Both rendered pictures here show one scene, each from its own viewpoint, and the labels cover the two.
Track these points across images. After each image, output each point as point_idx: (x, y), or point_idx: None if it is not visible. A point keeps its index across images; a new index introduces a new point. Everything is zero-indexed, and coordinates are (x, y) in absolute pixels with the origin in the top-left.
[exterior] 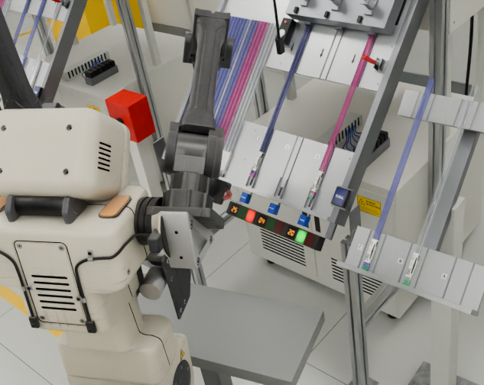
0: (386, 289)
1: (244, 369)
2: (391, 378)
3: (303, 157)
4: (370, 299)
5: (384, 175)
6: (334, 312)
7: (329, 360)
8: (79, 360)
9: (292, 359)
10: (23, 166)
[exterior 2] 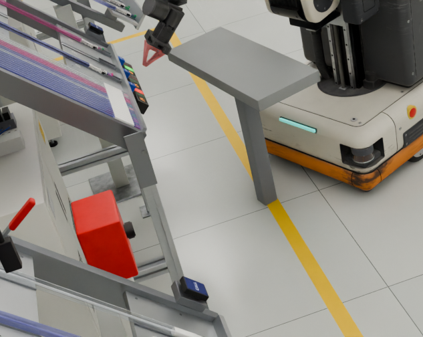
0: (87, 154)
1: (237, 34)
2: (128, 208)
3: (76, 47)
4: (105, 151)
5: (14, 112)
6: None
7: (151, 233)
8: None
9: (208, 34)
10: None
